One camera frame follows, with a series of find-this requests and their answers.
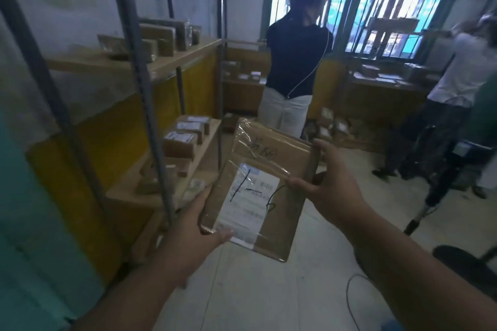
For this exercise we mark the small box red-topped label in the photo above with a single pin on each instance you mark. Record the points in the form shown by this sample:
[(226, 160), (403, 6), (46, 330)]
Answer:
[(165, 41)]

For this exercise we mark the pale bags on floor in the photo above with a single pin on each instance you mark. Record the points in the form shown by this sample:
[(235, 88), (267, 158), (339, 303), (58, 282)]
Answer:
[(330, 125)]

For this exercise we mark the person's right hand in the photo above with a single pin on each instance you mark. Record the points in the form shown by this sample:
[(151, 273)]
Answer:
[(341, 195)]

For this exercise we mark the window with green frame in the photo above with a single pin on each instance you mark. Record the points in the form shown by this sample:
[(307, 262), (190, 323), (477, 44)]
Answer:
[(388, 1)]

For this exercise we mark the person's left hand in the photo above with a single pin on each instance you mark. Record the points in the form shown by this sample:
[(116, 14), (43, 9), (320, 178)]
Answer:
[(186, 245)]

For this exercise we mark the small taped cardboard box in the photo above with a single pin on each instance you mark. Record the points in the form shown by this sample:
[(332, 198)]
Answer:
[(283, 195)]

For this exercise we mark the person's left forearm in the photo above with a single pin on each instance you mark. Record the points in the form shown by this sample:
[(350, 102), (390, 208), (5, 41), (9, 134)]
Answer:
[(136, 303)]

